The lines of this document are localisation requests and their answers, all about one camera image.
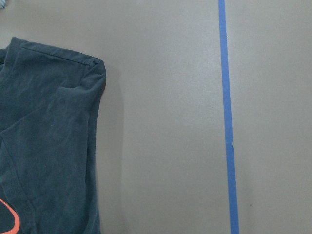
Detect black printed t-shirt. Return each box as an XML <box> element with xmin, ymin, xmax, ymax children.
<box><xmin>0</xmin><ymin>37</ymin><xmax>106</xmax><ymax>234</ymax></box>

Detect blue tape grid lines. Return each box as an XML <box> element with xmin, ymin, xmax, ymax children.
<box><xmin>218</xmin><ymin>0</ymin><xmax>240</xmax><ymax>234</ymax></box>

